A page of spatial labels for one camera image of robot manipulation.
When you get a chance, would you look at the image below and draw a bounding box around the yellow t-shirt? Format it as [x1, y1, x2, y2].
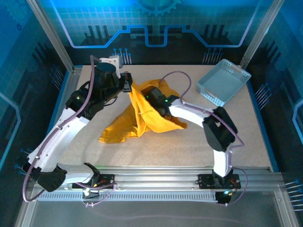
[98, 79, 188, 144]

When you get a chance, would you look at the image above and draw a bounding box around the light blue plastic basket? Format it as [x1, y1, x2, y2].
[197, 59, 252, 106]

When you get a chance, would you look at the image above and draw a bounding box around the clear acrylic panel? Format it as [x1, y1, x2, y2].
[28, 200, 285, 227]

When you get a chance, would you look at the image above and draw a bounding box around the small black connector box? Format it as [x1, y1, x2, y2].
[215, 190, 232, 206]

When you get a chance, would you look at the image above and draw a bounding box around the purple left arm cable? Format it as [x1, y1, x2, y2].
[22, 55, 118, 208]

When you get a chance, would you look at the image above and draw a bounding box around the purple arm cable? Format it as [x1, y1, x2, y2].
[159, 70, 249, 206]
[22, 55, 118, 208]

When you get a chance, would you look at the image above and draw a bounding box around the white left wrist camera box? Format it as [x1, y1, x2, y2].
[99, 55, 124, 70]

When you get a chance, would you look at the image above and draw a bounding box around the aluminium side rail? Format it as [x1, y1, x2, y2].
[39, 65, 83, 172]

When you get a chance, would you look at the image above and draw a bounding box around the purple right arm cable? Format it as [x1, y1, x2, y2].
[159, 70, 249, 206]

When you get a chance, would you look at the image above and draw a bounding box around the aluminium frame post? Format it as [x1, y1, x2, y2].
[26, 0, 76, 73]
[239, 0, 286, 70]

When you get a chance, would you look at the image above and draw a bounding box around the aluminium mounting rail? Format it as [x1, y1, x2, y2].
[30, 165, 285, 190]

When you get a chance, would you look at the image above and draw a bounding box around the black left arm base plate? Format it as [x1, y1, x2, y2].
[72, 174, 118, 190]

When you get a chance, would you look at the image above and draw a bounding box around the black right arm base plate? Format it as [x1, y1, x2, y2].
[198, 174, 241, 189]

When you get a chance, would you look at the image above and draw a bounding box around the grey slotted cable duct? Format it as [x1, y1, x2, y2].
[37, 192, 218, 202]

